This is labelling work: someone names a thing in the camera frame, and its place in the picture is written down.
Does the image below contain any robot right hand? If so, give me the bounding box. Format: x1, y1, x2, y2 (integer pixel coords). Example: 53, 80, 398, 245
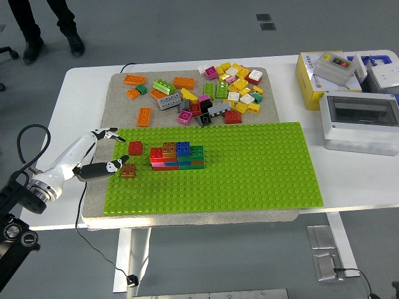
369, 281, 399, 299

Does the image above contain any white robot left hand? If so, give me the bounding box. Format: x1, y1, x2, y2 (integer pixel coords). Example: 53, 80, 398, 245
32, 126, 130, 199

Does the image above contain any brown square toy brick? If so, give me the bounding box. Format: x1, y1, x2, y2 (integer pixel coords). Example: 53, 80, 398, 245
120, 163, 137, 179
161, 141, 178, 158

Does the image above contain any orange long toy brick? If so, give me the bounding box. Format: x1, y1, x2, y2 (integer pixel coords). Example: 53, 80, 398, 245
173, 77, 196, 91
150, 88, 169, 101
136, 107, 153, 128
123, 74, 147, 87

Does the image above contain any grey long toy brick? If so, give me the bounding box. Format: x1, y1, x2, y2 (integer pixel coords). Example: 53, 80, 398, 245
157, 92, 182, 111

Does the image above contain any blue square toy brick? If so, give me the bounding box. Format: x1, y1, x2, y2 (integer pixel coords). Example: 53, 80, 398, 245
175, 141, 191, 158

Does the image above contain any lime green long toy brick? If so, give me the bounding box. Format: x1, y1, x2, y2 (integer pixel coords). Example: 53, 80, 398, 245
152, 79, 177, 96

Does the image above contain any magenta square toy brick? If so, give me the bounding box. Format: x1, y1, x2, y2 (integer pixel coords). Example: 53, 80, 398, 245
177, 110, 193, 126
204, 65, 219, 81

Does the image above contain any dark green square toy brick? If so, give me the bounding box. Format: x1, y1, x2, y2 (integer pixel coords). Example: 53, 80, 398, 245
189, 145, 205, 160

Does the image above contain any yellow curved toy brick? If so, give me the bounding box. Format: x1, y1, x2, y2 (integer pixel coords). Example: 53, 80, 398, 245
180, 88, 200, 104

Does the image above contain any grey narrow toy brick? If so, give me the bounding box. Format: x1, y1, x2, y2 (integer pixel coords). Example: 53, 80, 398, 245
208, 102, 233, 118

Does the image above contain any red sloped toy brick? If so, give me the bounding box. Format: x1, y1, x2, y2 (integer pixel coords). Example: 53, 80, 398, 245
224, 110, 243, 125

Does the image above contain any metal floor block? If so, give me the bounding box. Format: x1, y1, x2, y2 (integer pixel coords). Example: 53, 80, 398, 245
312, 252, 346, 283

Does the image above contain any white table leg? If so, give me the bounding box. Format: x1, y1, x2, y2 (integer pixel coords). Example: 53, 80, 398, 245
112, 228, 153, 293
325, 211, 361, 278

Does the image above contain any black office chair base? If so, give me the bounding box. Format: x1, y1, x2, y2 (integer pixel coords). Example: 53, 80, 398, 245
0, 46, 20, 92

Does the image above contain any grey-brown mat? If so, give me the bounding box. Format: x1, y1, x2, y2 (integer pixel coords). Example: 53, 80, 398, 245
81, 67, 302, 230

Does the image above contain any person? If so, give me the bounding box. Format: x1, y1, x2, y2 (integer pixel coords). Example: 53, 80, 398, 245
7, 0, 85, 65

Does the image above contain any long metal floor plate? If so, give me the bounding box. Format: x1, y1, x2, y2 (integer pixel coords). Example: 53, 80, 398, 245
132, 288, 289, 299

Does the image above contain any white distribution box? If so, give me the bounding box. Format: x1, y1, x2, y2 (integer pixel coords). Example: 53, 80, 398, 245
318, 90, 399, 156

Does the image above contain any lime green studded baseplate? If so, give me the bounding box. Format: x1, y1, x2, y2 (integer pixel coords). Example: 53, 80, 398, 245
102, 121, 324, 216

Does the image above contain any yellow cardboard box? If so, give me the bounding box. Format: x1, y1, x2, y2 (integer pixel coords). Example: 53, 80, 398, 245
295, 51, 364, 112

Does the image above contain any white plastic cover plate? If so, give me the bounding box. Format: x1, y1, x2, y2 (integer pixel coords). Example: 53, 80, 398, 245
353, 53, 370, 83

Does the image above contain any blue plastic bin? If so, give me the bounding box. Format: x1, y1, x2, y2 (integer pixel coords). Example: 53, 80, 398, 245
345, 54, 393, 68

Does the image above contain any black floor cable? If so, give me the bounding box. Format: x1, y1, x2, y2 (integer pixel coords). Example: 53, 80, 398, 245
333, 267, 373, 295

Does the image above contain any thin black cord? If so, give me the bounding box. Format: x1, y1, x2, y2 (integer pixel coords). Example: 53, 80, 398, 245
74, 180, 130, 279

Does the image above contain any white wall socket panel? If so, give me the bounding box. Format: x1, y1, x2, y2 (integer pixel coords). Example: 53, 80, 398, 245
368, 64, 399, 90

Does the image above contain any grey push-button switch box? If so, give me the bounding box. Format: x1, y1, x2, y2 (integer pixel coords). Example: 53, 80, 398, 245
312, 52, 357, 89

